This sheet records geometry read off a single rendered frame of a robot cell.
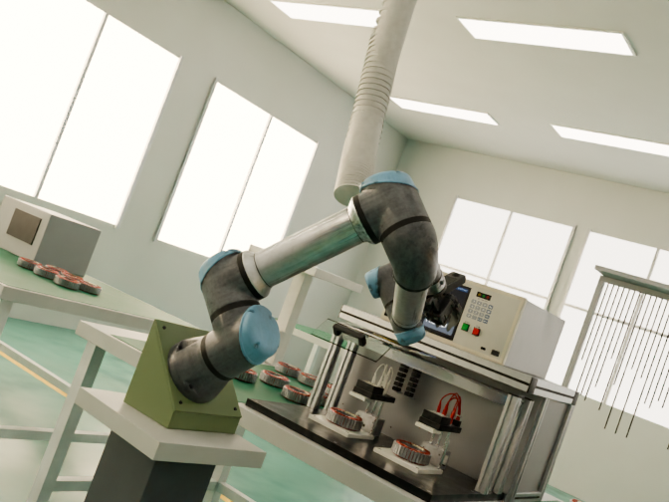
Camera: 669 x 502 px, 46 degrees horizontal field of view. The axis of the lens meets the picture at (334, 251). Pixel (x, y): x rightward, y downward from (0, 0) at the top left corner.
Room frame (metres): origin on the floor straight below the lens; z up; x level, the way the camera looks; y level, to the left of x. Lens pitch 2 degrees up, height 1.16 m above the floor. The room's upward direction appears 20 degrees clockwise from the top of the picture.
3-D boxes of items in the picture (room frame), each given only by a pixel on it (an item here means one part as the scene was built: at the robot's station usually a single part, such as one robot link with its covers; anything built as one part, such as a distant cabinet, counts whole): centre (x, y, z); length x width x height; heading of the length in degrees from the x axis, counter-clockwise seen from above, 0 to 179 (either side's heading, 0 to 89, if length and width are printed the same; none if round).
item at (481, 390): (2.36, -0.36, 1.03); 0.62 x 0.01 x 0.03; 54
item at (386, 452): (2.21, -0.40, 0.78); 0.15 x 0.15 x 0.01; 54
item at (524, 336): (2.53, -0.50, 1.22); 0.44 x 0.39 x 0.20; 54
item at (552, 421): (2.41, -0.80, 0.91); 0.28 x 0.03 x 0.32; 144
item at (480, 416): (2.49, -0.45, 0.92); 0.66 x 0.01 x 0.30; 54
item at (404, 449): (2.21, -0.40, 0.80); 0.11 x 0.11 x 0.04
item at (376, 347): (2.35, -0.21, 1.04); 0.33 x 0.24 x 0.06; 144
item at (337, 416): (2.35, -0.20, 0.80); 0.11 x 0.11 x 0.04
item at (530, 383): (2.54, -0.49, 1.09); 0.68 x 0.44 x 0.05; 54
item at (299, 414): (2.29, -0.31, 0.76); 0.64 x 0.47 x 0.02; 54
